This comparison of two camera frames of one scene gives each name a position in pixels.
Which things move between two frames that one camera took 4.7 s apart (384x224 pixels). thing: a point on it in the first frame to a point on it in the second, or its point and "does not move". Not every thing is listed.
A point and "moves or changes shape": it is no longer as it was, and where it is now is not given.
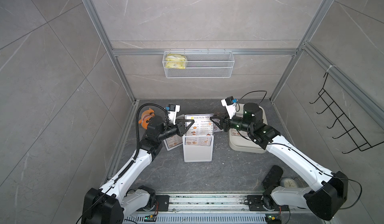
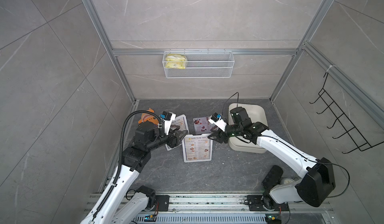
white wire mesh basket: (197, 64) does not move
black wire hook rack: (332, 106) does not move
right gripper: (223, 124) to (219, 135)
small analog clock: (288, 182) does not move
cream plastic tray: (243, 144) does not move
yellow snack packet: (175, 61) does not move
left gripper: (181, 130) to (172, 141)
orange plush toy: (146, 118) does not move
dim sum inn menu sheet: (203, 125) to (197, 148)
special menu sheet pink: (216, 128) moves or changes shape
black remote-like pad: (272, 179) does not move
